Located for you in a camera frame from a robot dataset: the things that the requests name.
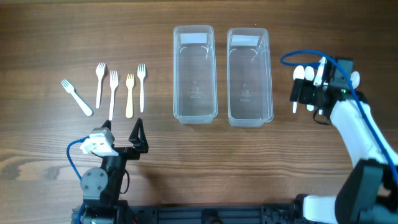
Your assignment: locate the white spoon thin handle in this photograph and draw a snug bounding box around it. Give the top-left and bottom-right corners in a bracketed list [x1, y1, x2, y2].
[292, 65, 305, 113]

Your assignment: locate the white spoon wide handle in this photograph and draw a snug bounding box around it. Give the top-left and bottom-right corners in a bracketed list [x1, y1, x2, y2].
[305, 66, 315, 111]

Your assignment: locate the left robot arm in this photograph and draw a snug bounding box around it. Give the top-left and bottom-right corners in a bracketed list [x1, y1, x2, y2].
[71, 118, 149, 223]

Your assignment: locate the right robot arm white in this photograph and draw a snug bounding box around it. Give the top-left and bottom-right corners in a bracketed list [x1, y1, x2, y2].
[289, 57, 397, 223]

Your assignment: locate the clear container right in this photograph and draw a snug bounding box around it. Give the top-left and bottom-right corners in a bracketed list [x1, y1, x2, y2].
[227, 27, 274, 128]

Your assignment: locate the clear container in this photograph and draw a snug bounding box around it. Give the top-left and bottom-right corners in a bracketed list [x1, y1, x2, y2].
[227, 27, 274, 128]
[173, 25, 218, 124]

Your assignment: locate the clear container left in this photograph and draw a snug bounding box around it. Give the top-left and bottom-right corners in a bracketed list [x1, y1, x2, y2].
[173, 25, 218, 124]

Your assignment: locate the white fork middle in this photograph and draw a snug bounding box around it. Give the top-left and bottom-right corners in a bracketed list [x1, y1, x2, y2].
[109, 70, 119, 120]

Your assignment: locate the white fork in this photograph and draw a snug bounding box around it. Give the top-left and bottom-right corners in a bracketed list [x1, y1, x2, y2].
[96, 62, 106, 109]
[109, 70, 119, 120]
[61, 80, 93, 116]
[137, 64, 146, 113]

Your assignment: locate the beige plastic fork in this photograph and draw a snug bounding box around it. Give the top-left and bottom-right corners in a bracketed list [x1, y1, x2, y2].
[126, 73, 134, 119]

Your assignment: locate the white fork far left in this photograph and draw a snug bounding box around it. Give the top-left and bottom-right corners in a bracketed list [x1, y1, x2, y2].
[61, 80, 93, 116]

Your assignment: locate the white spoon far right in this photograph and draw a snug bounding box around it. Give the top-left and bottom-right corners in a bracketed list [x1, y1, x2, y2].
[350, 71, 361, 89]

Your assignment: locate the white fork right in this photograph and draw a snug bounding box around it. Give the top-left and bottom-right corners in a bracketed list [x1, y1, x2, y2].
[137, 64, 146, 113]

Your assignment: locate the left blue cable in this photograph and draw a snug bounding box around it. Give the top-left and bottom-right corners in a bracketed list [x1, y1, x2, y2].
[65, 136, 90, 224]

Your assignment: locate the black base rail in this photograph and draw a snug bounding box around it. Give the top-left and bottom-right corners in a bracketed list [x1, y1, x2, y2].
[71, 198, 312, 224]

